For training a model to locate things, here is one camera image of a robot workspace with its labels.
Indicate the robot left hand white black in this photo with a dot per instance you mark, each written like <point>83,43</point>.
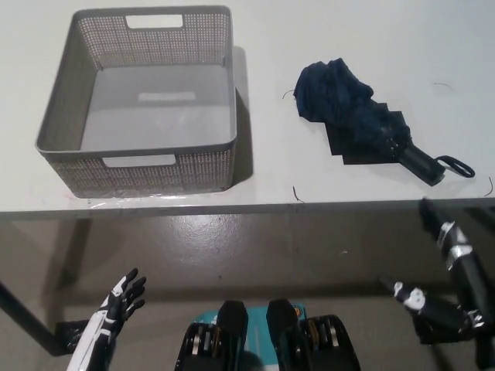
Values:
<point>112,309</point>

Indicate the robot right hand white black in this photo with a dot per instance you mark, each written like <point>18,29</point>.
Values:
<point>464,270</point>

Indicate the navy blue umbrella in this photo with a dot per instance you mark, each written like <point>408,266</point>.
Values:
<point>348,108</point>

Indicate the black floor plate with tape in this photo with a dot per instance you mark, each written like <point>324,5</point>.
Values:
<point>69,336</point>
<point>429,337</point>

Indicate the grey upright table leg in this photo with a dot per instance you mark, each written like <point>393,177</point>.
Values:
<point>71,251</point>

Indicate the slanted dark table leg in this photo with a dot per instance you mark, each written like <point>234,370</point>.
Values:
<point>23,313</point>

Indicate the clear tape strip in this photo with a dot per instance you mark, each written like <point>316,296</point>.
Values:
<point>135,199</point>

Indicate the robot left body block black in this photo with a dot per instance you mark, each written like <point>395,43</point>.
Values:
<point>232,340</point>

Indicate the robot body block black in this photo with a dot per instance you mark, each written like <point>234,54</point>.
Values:
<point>313,344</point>
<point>232,340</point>

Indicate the black robot legs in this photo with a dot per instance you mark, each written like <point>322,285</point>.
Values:
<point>257,328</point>

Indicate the black rough tape mat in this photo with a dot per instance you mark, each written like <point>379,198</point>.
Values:
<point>356,158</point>

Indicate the robot right body block black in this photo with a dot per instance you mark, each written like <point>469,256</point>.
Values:
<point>313,344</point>

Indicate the grey perforated plastic basket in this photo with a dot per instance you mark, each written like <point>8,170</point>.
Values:
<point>154,116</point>

